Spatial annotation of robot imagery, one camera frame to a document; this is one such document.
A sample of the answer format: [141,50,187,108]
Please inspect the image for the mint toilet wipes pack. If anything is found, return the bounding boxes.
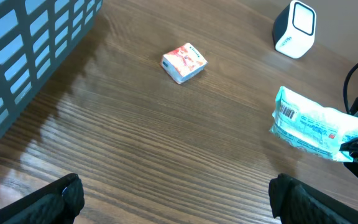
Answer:
[270,86,358,162]

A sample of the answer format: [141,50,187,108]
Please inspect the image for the grey plastic basket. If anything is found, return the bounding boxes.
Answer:
[0,0,103,139]

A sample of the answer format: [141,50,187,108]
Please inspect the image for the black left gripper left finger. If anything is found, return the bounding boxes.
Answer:
[0,173,85,224]

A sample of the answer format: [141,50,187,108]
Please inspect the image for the small red tissue pack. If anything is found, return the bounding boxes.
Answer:
[160,43,208,84]

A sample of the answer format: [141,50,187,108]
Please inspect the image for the white barcode scanner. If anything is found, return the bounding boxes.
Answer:
[272,0,316,59]

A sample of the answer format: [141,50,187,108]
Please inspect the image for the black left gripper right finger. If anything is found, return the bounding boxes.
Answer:
[268,174,358,224]

